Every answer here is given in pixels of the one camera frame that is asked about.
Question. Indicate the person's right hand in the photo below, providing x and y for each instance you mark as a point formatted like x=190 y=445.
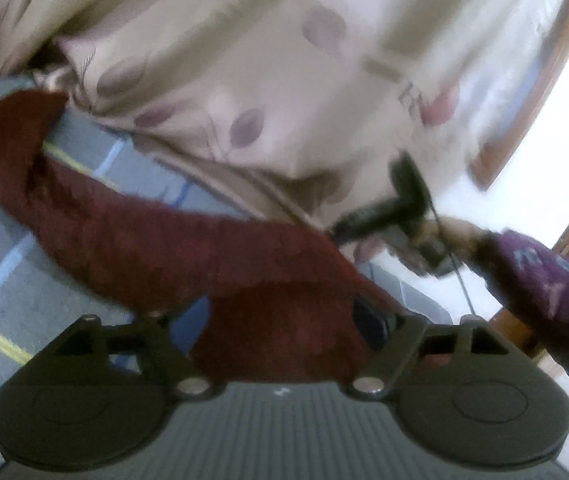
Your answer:
x=438 y=247

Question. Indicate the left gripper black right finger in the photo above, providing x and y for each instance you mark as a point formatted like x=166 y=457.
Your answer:
x=463 y=392

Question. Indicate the brown wooden window frame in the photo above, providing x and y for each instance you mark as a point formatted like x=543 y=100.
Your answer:
x=541 y=78

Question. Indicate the purple patterned right sleeve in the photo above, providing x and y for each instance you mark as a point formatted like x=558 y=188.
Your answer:
x=532 y=282

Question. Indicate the beige leaf print curtain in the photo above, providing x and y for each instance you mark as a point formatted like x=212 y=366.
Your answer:
x=292 y=108

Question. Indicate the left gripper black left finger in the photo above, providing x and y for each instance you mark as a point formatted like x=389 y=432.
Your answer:
x=96 y=395

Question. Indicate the dark red knitted sweater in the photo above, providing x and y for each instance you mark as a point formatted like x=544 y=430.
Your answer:
x=281 y=296

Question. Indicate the blue plaid bed sheet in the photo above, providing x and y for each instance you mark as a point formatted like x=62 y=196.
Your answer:
x=37 y=299

